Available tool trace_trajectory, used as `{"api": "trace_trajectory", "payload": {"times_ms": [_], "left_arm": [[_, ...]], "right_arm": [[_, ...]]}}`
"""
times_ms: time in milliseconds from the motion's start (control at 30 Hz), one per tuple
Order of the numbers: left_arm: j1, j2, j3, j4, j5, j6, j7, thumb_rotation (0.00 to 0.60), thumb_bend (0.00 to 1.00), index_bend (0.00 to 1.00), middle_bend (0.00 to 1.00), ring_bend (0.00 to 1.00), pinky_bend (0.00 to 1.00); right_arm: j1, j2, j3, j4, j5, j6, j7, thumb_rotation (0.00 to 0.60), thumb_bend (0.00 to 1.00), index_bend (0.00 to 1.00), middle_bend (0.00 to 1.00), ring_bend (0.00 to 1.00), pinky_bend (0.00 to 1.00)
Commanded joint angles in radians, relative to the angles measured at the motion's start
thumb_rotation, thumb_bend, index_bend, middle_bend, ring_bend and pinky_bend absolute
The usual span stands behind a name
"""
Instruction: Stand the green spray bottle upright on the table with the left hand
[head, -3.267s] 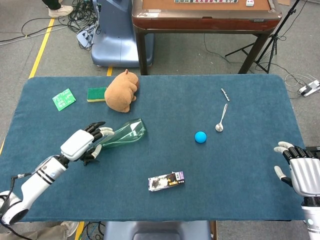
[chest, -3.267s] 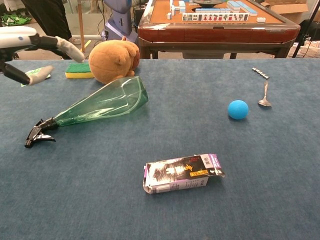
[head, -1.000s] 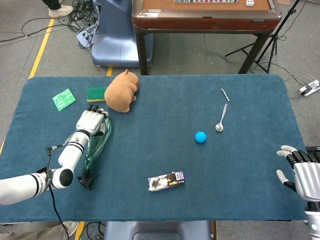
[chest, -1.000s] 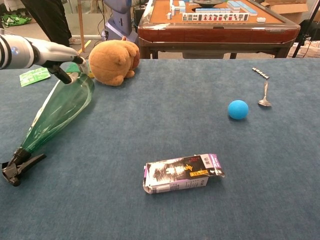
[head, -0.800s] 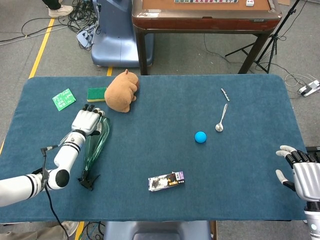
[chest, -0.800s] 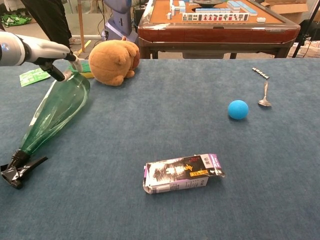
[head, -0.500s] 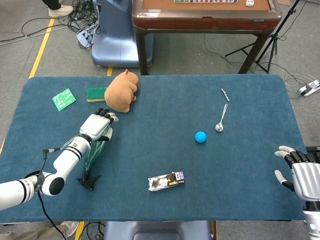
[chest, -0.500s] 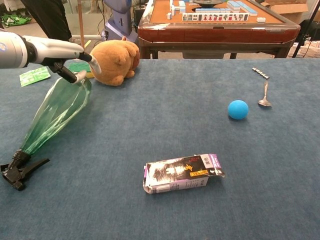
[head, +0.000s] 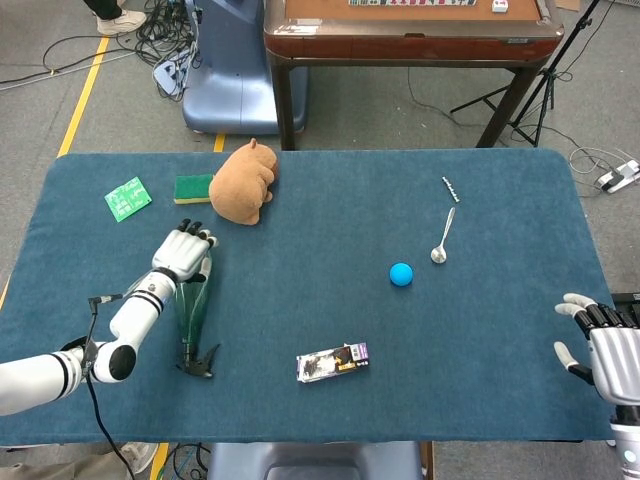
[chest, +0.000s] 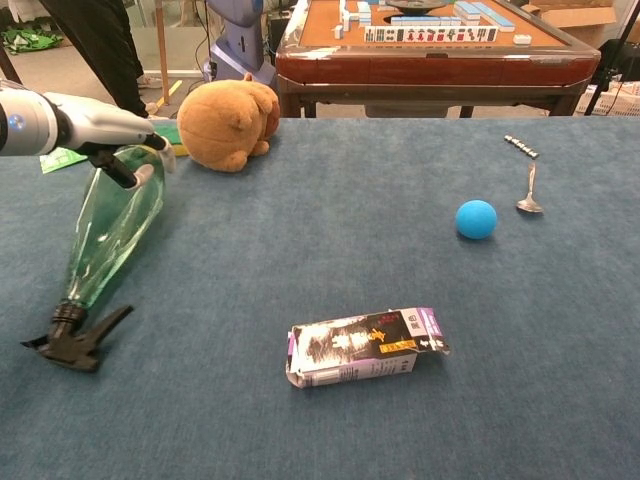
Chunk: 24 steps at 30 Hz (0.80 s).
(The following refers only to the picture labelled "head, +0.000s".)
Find white purple printed box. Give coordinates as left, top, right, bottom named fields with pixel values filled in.
left=295, top=341, right=372, bottom=385

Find black tripod stand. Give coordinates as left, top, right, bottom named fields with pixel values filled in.
left=449, top=0, right=601, bottom=149

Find blue table cloth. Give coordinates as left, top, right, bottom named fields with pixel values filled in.
left=0, top=147, right=624, bottom=446

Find white sneaker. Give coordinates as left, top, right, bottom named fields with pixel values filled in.
left=96, top=9, right=148, bottom=37

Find grey blue robot chassis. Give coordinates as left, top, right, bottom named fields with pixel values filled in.
left=206, top=441, right=424, bottom=480

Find green yellow sponge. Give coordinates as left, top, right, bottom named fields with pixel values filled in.
left=173, top=173, right=215, bottom=206

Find brown plush capybara toy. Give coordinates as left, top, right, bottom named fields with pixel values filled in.
left=208, top=137, right=280, bottom=226

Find green transparent spray bottle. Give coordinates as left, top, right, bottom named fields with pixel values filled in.
left=174, top=249, right=221, bottom=380

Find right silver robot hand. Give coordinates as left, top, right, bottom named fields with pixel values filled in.
left=553, top=292, right=640, bottom=406

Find white power strip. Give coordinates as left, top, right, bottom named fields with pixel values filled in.
left=597, top=159, right=640, bottom=195

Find person leg khaki trousers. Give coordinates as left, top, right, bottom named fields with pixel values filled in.
left=0, top=442, right=159, bottom=480

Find white floor cable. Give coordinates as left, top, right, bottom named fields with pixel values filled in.
left=568, top=146, right=632, bottom=177

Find brown mahjong table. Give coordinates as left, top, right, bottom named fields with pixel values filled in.
left=263, top=0, right=565, bottom=151

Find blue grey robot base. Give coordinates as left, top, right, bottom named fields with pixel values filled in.
left=181, top=0, right=309, bottom=136

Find blue ball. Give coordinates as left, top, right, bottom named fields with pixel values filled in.
left=389, top=261, right=415, bottom=288

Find black device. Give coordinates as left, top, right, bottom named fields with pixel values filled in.
left=610, top=292, right=640, bottom=326

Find black cable bundle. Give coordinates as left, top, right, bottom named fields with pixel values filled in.
left=134, top=0, right=204, bottom=104

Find green circuit board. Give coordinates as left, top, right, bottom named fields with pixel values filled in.
left=103, top=176, right=153, bottom=223

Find row of mahjong tiles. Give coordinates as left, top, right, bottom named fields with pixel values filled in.
left=348, top=0, right=477, bottom=8

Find silver metal spoon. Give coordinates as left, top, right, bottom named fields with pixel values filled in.
left=430, top=206, right=457, bottom=265

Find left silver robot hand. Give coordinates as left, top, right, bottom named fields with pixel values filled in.
left=151, top=218, right=220, bottom=283

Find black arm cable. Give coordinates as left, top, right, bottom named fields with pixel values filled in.
left=82, top=293, right=137, bottom=480

